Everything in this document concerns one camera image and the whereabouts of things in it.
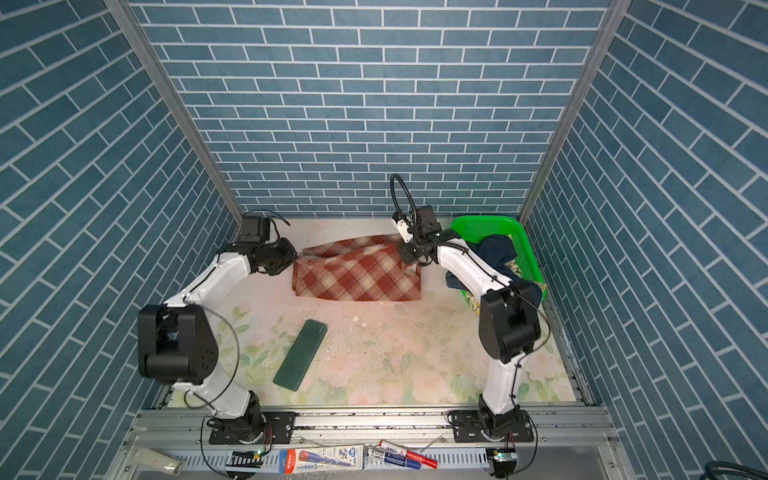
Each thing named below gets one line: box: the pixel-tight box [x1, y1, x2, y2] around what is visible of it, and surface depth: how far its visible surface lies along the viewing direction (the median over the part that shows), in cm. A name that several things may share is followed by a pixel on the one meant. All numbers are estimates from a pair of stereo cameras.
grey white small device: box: [133, 448, 186, 476], surface depth 68 cm
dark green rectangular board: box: [273, 319, 327, 392], surface depth 85 cm
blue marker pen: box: [384, 452, 422, 470], surface depth 70 cm
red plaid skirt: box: [292, 233, 422, 302], surface depth 97 cm
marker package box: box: [279, 445, 364, 475], surface depth 70 cm
